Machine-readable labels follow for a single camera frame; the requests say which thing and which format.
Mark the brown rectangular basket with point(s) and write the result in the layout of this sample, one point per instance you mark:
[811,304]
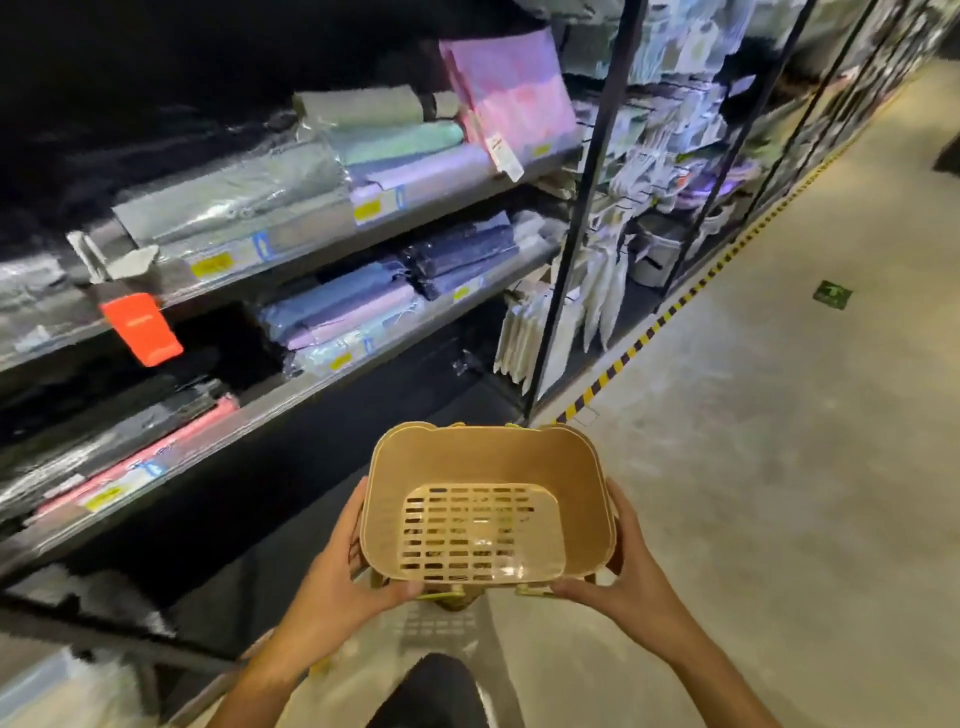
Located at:
[585,495]

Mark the white plastic bucket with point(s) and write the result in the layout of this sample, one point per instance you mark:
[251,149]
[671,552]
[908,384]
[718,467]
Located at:
[660,251]

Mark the pile of pastel wrapped packets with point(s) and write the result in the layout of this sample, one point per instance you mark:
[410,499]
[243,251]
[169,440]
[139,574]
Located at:
[247,195]

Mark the stack of purple basins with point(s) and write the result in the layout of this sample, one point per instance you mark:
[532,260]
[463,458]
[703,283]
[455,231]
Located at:
[716,187]

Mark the person's dark shorts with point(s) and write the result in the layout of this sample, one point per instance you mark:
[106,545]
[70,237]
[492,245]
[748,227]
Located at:
[427,694]

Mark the person's right hand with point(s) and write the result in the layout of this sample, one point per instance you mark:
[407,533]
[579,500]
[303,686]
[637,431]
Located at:
[645,600]

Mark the yellow black hazard tape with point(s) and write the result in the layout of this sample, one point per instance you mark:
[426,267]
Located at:
[667,315]

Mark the pile of black packaged items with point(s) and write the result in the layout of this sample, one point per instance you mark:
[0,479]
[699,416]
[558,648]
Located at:
[97,442]

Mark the dark brown column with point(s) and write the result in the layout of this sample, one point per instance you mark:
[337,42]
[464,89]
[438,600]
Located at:
[949,157]

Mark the orange hanging tag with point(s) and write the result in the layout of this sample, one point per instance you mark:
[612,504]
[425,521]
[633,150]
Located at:
[142,330]

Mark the person's left hand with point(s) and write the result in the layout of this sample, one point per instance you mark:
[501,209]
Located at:
[330,600]

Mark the pile of purple wrapped packets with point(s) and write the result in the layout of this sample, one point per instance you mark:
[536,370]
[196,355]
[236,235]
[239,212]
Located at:
[352,307]

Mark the green arrow floor sticker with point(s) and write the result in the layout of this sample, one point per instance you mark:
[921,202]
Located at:
[832,295]

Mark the pile of white flat packets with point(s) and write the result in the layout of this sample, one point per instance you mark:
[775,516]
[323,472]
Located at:
[555,330]

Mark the clear plastic scrap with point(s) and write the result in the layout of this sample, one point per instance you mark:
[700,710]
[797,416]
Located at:
[469,364]

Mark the person's left forearm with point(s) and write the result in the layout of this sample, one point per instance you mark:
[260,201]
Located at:
[262,690]

